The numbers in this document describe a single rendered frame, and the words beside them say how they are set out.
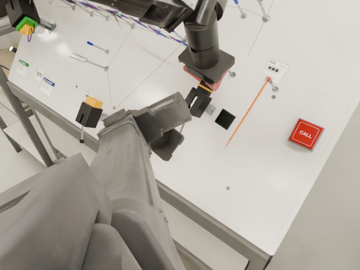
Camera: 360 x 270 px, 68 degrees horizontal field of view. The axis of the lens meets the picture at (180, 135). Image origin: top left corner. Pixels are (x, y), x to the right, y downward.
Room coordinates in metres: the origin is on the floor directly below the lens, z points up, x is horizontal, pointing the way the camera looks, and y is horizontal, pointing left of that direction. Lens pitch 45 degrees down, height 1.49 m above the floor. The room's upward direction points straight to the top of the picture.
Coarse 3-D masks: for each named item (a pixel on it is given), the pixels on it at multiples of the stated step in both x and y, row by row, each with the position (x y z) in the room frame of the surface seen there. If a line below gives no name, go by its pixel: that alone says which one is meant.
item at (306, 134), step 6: (300, 120) 0.42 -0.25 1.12; (300, 126) 0.41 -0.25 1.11; (306, 126) 0.40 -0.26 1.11; (312, 126) 0.40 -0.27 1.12; (318, 126) 0.40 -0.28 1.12; (294, 132) 0.40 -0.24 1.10; (300, 132) 0.40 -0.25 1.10; (306, 132) 0.39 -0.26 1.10; (312, 132) 0.39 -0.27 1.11; (318, 132) 0.39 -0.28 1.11; (294, 138) 0.39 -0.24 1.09; (300, 138) 0.39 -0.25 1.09; (306, 138) 0.38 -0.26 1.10; (312, 138) 0.38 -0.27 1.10; (300, 144) 0.38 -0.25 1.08; (306, 144) 0.37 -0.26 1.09; (312, 144) 0.37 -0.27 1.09
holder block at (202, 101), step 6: (192, 90) 0.51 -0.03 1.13; (198, 90) 0.51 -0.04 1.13; (192, 96) 0.50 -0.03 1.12; (198, 96) 0.49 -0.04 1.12; (204, 96) 0.49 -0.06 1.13; (186, 102) 0.49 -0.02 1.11; (198, 102) 0.48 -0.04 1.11; (204, 102) 0.48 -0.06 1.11; (192, 108) 0.48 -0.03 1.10; (198, 108) 0.47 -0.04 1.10; (204, 108) 0.49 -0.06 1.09; (192, 114) 0.46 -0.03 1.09; (198, 114) 0.48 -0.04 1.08
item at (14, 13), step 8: (16, 0) 0.92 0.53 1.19; (24, 0) 0.94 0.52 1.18; (8, 8) 0.92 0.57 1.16; (16, 8) 0.90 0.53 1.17; (24, 8) 0.90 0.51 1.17; (32, 8) 0.93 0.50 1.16; (8, 16) 0.90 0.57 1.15; (16, 16) 0.88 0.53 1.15; (24, 16) 0.87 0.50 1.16; (32, 16) 0.89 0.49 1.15; (16, 24) 0.87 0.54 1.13; (40, 24) 0.96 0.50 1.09; (48, 24) 0.97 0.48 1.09
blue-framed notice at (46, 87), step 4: (44, 80) 0.85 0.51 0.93; (48, 80) 0.84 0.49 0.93; (44, 84) 0.84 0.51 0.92; (48, 84) 0.83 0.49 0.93; (52, 84) 0.82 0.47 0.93; (40, 88) 0.83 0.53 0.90; (44, 88) 0.82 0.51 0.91; (48, 88) 0.82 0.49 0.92; (52, 88) 0.81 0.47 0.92; (44, 92) 0.81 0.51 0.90; (48, 92) 0.81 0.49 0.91; (48, 96) 0.79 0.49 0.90
